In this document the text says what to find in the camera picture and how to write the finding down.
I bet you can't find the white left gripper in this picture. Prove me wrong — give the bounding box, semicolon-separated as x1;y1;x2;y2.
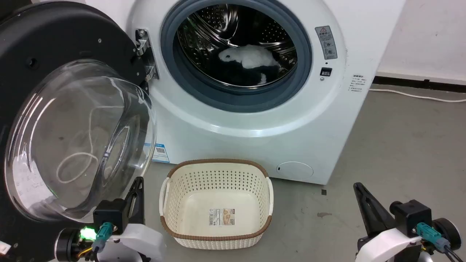
98;176;167;262

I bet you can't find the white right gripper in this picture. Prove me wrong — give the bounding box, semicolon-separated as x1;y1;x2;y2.
353;182;426;262

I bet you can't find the white front-load washing machine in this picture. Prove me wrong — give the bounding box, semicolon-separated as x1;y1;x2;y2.
86;0;407;186

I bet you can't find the metal door hinge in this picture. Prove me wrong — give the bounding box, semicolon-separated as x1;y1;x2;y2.
135;29;160;83

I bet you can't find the black round glass washer door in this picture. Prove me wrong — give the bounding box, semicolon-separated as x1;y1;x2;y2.
0;0;159;262

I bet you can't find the blue white energy label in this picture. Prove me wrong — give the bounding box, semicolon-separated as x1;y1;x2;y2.
143;143;171;163

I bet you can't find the cream laundry basket brown rim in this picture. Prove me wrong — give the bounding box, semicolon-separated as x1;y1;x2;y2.
159;159;274;250

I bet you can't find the paper product label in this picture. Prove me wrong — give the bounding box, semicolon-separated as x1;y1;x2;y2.
209;208;236;227

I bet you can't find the round white filter cover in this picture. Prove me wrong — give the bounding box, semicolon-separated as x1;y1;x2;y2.
276;161;314;179

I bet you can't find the small printed text sticker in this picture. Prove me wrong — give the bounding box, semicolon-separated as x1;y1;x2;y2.
348;74;367;92

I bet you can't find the black baseboard strip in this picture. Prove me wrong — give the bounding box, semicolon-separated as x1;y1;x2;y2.
373;71;466;94

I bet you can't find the grey warning label sticker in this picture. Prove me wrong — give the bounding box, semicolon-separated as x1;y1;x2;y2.
315;25;338;60

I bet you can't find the white fluffy garment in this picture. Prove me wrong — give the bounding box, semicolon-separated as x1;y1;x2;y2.
218;44;281;85

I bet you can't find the stainless steel washer drum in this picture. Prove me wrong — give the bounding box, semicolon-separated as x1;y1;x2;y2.
177;3;299;88

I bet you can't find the teal plug left gripper cable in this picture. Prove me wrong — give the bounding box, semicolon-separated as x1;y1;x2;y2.
77;222;114;259

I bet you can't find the teal plug gripper cable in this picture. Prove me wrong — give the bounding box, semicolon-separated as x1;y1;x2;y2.
416;222;466;262
77;222;114;259

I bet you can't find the teal plug right gripper cable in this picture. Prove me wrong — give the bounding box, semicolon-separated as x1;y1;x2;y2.
416;222;466;262

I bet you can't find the white looped cord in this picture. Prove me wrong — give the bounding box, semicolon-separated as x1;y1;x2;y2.
56;105;121;184

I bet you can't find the white floor cable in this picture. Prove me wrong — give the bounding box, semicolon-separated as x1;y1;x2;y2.
368;88;466;103

